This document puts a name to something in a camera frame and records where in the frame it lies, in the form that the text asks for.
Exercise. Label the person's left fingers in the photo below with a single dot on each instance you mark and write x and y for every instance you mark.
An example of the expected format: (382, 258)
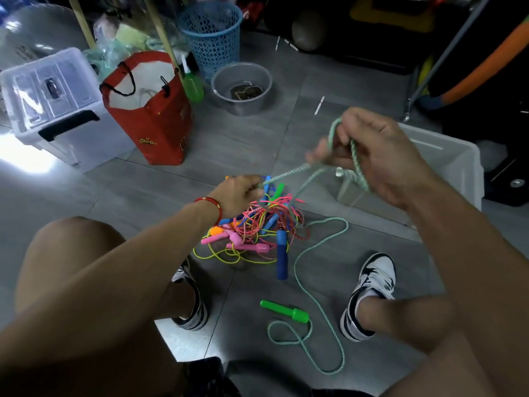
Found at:
(254, 188)

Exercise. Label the person's right forearm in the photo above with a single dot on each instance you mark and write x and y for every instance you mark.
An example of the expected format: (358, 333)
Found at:
(475, 264)

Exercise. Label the grey metal pole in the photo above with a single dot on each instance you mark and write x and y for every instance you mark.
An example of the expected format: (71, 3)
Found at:
(446, 53)

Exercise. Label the person's right hand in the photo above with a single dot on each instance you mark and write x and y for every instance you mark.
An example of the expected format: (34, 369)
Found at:
(388, 161)

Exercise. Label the person's left forearm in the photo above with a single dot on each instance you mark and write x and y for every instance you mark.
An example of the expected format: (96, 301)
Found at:
(124, 281)

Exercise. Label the person's right leg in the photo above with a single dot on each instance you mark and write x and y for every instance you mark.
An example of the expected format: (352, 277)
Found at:
(413, 318)

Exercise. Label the clear plastic bag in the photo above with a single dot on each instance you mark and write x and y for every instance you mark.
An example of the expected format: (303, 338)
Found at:
(33, 35)

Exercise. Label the green spray bottle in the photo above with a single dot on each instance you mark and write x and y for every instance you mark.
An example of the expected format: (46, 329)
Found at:
(193, 87)

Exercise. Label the blue plastic mesh basket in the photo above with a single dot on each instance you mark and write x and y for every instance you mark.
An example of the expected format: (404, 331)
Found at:
(213, 37)

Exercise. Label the dark round ball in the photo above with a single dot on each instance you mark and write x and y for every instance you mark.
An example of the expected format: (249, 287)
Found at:
(309, 30)

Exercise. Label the person's leg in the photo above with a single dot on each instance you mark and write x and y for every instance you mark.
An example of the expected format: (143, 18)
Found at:
(62, 252)
(413, 318)

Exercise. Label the black base with silver disc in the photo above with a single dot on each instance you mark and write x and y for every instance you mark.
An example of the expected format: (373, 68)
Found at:
(510, 181)

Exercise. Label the yellow flat object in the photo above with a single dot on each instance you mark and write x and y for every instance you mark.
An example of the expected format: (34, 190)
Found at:
(392, 14)

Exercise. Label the white translucent plastic bin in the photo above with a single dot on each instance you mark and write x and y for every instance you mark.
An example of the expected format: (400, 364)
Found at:
(450, 165)

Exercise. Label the black and white shoe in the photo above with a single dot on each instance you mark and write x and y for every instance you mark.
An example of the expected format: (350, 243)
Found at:
(198, 314)
(378, 274)

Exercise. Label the clear lidded storage box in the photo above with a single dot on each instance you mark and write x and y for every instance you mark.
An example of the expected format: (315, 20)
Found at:
(53, 103)

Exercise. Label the black and white left shoe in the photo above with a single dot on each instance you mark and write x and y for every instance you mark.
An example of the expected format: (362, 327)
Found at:
(198, 314)

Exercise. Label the small white stick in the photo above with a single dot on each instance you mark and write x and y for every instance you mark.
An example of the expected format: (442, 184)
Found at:
(277, 43)
(291, 45)
(319, 105)

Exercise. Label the green plastic bags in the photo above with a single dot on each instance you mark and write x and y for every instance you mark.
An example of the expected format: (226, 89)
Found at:
(107, 55)

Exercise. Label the black and white right shoe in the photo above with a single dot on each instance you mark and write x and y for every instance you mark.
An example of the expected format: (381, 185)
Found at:
(378, 274)

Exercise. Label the person's left leg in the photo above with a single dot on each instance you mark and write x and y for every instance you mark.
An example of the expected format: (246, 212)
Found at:
(62, 252)

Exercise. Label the red paper bag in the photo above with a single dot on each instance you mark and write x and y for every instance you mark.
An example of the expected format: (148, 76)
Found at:
(161, 119)

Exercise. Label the grey plastic bowl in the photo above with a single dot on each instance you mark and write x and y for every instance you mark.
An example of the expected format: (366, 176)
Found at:
(225, 88)

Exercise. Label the wooden table leg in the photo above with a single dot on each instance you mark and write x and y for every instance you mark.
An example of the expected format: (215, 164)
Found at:
(162, 37)
(82, 22)

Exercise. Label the orange foam tube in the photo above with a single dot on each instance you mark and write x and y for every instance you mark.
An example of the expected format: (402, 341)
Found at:
(487, 66)

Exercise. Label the person's right fingers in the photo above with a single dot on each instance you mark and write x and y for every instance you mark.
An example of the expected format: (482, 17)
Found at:
(337, 150)

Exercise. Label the person's left hand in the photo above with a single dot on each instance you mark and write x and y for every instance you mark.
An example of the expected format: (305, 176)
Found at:
(233, 196)

